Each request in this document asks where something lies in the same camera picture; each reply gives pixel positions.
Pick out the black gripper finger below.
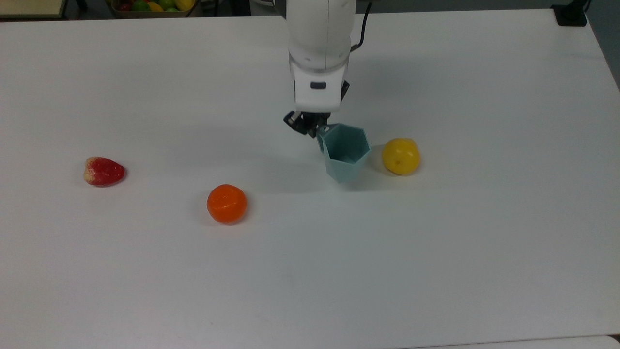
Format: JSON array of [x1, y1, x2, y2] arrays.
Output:
[[283, 111, 310, 136], [308, 112, 332, 139]]

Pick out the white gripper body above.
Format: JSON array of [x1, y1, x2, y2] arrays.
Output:
[[292, 64, 350, 114]]

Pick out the teal faceted mug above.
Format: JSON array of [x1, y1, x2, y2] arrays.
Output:
[[317, 123, 371, 183]]

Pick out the yellow toy lemon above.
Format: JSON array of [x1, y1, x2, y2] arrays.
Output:
[[382, 138, 420, 176]]

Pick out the orange toy orange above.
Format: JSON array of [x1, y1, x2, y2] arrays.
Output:
[[207, 184, 248, 224]]

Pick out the box of toy fruit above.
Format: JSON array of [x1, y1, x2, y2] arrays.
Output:
[[110, 0, 197, 19]]

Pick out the red toy strawberry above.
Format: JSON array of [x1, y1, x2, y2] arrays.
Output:
[[83, 156, 125, 187]]

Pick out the black table clamp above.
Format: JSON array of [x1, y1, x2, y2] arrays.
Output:
[[551, 0, 590, 27]]

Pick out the beige wooden board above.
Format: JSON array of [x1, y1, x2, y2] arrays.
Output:
[[0, 0, 67, 19]]

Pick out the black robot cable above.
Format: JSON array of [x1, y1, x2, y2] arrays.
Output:
[[350, 0, 373, 53]]

